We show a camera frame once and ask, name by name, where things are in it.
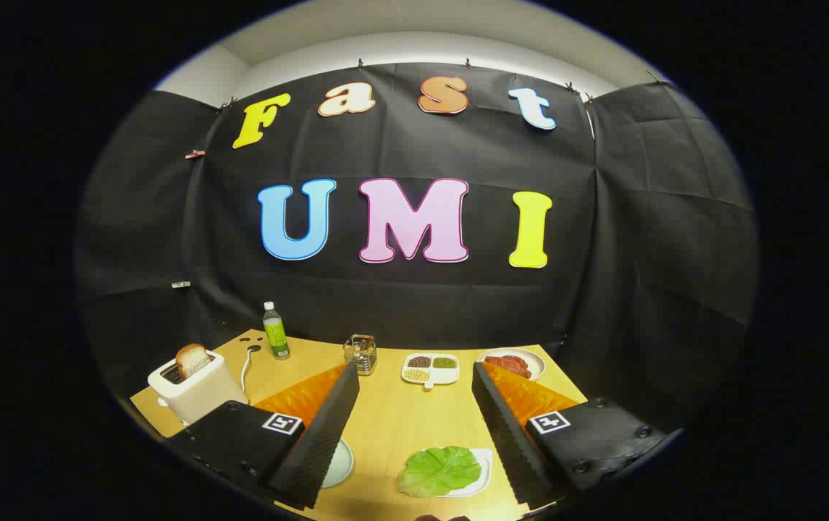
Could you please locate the red meat slice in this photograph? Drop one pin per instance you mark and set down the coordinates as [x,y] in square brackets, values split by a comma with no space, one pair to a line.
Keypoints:
[508,364]

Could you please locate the white divided dish with beans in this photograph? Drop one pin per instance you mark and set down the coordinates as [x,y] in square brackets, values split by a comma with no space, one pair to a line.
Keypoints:
[430,370]

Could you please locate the pale green round plate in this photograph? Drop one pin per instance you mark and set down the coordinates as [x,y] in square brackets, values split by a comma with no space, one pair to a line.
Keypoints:
[339,463]

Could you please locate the green lettuce leaf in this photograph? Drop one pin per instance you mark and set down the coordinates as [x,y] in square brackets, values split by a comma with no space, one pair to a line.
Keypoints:
[436,470]

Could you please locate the green label plastic bottle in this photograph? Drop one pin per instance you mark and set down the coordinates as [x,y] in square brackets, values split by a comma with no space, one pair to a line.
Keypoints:
[276,336]

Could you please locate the black backdrop cloth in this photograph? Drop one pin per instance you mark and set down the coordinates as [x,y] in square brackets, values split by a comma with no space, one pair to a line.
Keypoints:
[400,304]

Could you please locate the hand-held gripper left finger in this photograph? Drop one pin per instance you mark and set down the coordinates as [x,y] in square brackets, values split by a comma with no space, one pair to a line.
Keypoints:
[323,441]

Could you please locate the white toaster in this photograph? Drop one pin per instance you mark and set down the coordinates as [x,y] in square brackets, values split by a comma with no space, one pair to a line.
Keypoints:
[200,394]

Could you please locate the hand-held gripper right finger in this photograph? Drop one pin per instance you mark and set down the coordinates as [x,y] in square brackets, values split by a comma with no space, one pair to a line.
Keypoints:
[512,441]

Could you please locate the toasted bread slice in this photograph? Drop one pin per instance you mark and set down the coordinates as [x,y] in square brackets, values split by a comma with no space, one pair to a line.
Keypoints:
[193,359]

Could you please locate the white leaf-shaped plate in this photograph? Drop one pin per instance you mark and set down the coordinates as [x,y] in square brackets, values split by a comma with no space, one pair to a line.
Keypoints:
[486,470]

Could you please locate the round white plate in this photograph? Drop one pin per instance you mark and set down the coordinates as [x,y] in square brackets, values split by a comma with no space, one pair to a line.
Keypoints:
[532,359]

